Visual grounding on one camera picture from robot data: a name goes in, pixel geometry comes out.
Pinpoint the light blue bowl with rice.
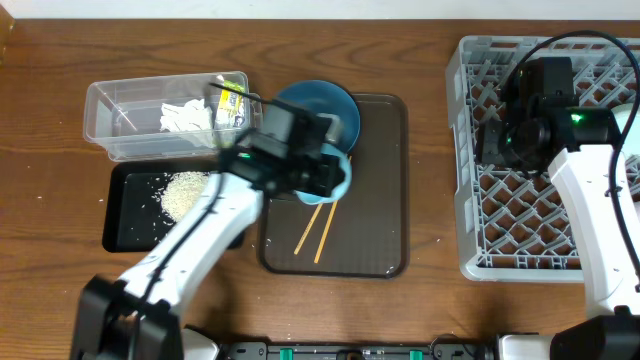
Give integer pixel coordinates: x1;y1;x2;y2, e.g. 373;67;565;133
294;144;352;205

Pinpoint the wooden chopstick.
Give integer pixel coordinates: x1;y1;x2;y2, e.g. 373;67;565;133
313;155;353;265
293;203;324;255

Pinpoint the blue plate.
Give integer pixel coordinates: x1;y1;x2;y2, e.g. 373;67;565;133
276;80;361;153

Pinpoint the yellow green wrapper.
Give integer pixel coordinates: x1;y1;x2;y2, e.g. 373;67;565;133
215;80;246;130

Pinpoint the mint green bowl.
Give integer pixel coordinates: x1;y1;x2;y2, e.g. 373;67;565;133
610;102;640;146

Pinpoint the white tissue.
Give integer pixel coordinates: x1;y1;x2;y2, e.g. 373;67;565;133
160;99;213;132

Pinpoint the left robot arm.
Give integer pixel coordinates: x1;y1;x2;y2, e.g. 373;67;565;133
70;81;361;359

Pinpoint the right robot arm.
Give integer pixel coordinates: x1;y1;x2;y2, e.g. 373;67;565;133
476;52;639;359

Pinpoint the grey dishwasher rack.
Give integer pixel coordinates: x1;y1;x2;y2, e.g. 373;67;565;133
445;36;636;283

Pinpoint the brown serving tray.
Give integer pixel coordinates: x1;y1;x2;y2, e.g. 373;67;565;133
258;94;409;279

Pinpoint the pile of white rice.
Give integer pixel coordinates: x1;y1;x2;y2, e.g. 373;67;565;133
159;172;208;223

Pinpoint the black tray bin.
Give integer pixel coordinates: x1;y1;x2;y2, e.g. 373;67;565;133
102;158;216;253

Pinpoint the clear plastic bin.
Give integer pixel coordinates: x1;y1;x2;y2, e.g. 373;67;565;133
83;71;262;162

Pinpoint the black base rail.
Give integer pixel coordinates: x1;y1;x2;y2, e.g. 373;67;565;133
184;324;501;360

